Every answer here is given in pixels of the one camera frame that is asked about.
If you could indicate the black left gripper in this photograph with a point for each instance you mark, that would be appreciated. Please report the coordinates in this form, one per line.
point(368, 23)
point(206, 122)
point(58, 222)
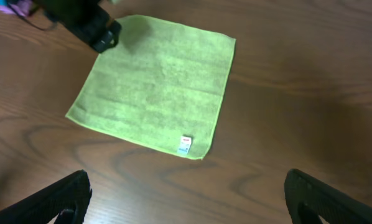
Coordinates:
point(86, 20)

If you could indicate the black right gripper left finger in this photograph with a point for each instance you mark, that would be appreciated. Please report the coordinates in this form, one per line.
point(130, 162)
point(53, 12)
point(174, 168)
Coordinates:
point(65, 201)

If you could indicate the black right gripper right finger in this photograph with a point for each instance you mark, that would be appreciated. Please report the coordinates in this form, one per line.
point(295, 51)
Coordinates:
point(309, 200)

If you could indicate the green microfiber cloth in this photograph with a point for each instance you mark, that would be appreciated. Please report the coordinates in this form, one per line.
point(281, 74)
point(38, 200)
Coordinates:
point(161, 87)

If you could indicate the purple folded cloth bottom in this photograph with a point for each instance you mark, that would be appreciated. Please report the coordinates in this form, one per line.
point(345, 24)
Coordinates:
point(22, 7)

